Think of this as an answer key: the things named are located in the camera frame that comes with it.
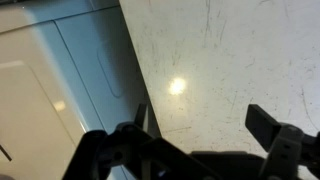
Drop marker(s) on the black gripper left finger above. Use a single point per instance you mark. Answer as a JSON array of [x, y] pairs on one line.
[[141, 117]]

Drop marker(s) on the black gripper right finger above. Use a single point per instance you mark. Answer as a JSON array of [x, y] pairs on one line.
[[262, 126]]

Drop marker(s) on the white front-load washing machine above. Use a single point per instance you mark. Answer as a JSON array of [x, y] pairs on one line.
[[66, 67]]

